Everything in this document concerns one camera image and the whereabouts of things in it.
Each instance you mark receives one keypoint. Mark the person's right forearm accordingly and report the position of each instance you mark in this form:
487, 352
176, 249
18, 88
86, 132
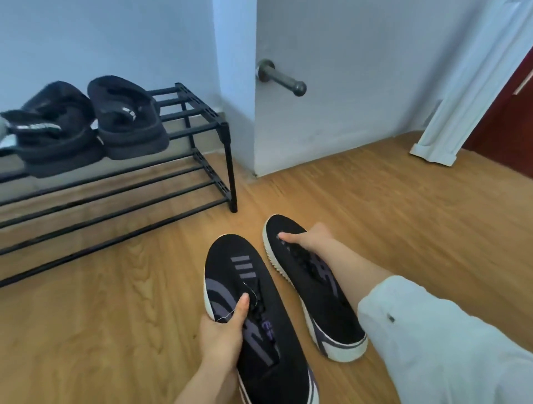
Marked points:
354, 270

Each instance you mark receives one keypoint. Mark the person's left forearm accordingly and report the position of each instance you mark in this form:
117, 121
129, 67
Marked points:
208, 385

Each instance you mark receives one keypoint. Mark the person's right thumb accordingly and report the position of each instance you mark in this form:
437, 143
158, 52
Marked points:
291, 238

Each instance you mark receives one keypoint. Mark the person's left hand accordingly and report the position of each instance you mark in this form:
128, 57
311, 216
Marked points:
218, 339

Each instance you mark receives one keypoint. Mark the person's right hand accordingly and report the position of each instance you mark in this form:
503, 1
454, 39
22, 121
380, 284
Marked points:
313, 240

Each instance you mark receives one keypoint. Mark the metal door stopper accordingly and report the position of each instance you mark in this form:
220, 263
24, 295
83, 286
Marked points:
280, 78

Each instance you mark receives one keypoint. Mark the white door frame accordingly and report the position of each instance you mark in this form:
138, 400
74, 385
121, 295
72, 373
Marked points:
470, 79

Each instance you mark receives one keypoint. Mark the person's left thumb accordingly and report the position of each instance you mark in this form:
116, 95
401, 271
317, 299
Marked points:
240, 309

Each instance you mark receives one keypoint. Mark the white shirt sleeve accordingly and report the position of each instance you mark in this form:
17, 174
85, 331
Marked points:
449, 345

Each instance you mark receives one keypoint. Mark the black sneaker with purple stripes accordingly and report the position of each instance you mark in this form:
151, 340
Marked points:
316, 287
254, 316

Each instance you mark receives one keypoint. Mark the black metal shoe rack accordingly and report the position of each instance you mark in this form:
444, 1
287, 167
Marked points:
125, 183

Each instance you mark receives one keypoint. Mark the dark red door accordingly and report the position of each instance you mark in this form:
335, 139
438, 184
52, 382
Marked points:
506, 120

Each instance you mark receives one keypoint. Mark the black fuzzy slipper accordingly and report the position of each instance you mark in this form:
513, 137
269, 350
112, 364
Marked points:
127, 118
54, 133

